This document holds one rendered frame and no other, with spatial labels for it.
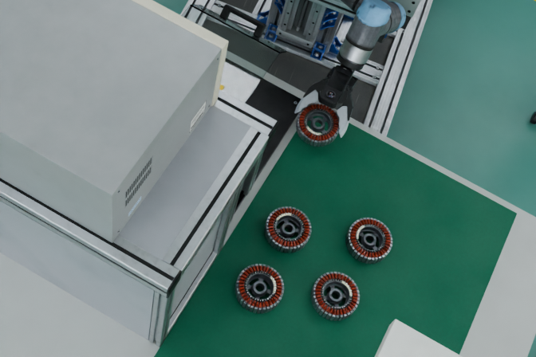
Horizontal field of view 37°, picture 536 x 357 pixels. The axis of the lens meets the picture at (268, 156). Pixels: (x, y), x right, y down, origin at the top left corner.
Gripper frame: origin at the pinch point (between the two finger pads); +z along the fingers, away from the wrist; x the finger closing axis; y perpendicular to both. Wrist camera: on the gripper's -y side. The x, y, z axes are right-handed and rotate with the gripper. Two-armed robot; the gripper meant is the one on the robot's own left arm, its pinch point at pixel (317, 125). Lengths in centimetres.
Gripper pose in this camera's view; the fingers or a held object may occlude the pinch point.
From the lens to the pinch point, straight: 209.4
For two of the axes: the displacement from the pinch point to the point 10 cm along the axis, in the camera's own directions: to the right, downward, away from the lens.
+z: -3.7, 7.9, 5.0
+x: -8.7, -4.7, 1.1
